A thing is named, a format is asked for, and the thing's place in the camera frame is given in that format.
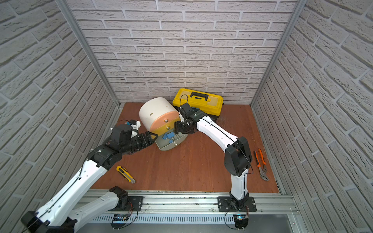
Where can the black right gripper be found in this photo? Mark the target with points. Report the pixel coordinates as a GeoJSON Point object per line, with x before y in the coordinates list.
{"type": "Point", "coordinates": [178, 128]}

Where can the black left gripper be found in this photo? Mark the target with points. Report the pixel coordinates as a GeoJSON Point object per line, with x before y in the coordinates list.
{"type": "Point", "coordinates": [148, 138]}

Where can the orange top drawer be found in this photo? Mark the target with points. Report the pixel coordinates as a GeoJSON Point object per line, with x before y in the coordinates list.
{"type": "Point", "coordinates": [167, 118]}

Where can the grey bottom drawer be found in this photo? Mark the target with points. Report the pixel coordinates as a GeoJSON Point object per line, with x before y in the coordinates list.
{"type": "Point", "coordinates": [164, 145]}

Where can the yellow drawer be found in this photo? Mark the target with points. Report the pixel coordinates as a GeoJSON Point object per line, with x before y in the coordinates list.
{"type": "Point", "coordinates": [164, 129]}

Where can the round white drawer cabinet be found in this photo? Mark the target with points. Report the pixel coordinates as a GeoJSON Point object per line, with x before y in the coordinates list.
{"type": "Point", "coordinates": [152, 109]}

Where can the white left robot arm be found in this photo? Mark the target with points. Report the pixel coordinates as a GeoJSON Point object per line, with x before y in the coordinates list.
{"type": "Point", "coordinates": [59, 216]}

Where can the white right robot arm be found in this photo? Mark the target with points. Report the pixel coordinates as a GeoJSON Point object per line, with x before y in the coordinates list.
{"type": "Point", "coordinates": [237, 153]}

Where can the yellow utility knife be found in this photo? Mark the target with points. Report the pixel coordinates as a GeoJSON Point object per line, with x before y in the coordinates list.
{"type": "Point", "coordinates": [124, 172]}

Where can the yellow black toolbox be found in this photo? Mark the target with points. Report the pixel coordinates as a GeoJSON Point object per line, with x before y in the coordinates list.
{"type": "Point", "coordinates": [208, 103]}

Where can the left circuit board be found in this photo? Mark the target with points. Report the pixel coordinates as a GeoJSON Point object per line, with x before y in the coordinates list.
{"type": "Point", "coordinates": [119, 221]}

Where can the circuit board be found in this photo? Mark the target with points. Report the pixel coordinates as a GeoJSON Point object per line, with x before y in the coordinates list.
{"type": "Point", "coordinates": [119, 221]}
{"type": "Point", "coordinates": [240, 221]}

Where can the right circuit board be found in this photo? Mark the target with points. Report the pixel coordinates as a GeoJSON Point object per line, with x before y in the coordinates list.
{"type": "Point", "coordinates": [240, 221]}

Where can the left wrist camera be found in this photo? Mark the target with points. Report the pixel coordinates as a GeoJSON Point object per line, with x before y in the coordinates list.
{"type": "Point", "coordinates": [124, 133]}

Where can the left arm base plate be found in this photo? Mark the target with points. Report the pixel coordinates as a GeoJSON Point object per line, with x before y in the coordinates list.
{"type": "Point", "coordinates": [125, 204]}

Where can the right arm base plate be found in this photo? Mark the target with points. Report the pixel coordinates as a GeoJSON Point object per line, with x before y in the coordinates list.
{"type": "Point", "coordinates": [226, 203]}

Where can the orange handled pliers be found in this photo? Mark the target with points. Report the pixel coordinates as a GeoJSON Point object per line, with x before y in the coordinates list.
{"type": "Point", "coordinates": [261, 164]}

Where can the aluminium rail frame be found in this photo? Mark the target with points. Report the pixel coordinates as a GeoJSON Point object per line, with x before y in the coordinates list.
{"type": "Point", "coordinates": [198, 207]}

